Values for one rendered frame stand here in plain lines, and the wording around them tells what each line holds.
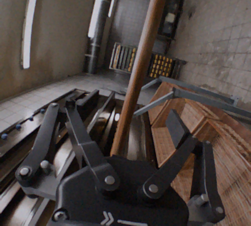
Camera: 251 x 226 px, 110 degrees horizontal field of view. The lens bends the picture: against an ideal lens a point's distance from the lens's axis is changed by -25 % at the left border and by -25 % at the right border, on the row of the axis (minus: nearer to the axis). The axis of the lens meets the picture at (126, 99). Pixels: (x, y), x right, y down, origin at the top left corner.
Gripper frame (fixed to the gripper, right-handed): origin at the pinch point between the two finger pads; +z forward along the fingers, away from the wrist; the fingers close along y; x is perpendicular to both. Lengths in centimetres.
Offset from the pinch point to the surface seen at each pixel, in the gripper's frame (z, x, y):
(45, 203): -4, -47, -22
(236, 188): 8, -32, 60
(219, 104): 46, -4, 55
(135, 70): 7.1, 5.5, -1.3
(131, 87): 6.9, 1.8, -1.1
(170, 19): 442, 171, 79
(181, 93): 46, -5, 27
